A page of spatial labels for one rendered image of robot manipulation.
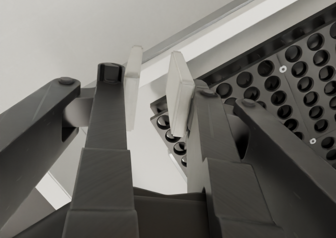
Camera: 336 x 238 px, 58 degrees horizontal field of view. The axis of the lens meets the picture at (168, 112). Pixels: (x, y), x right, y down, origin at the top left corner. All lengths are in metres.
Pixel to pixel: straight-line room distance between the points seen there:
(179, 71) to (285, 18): 0.17
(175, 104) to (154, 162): 0.19
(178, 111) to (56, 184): 0.13
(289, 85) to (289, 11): 0.08
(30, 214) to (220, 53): 0.56
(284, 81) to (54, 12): 0.26
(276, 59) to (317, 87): 0.04
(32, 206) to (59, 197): 0.50
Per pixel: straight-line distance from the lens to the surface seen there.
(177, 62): 0.18
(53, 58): 0.39
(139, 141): 0.33
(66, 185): 0.26
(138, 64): 0.16
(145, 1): 0.37
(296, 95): 0.27
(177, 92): 0.15
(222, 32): 0.24
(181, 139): 0.26
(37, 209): 0.74
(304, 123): 0.28
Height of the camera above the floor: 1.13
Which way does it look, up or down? 67 degrees down
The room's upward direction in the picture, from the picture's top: 172 degrees clockwise
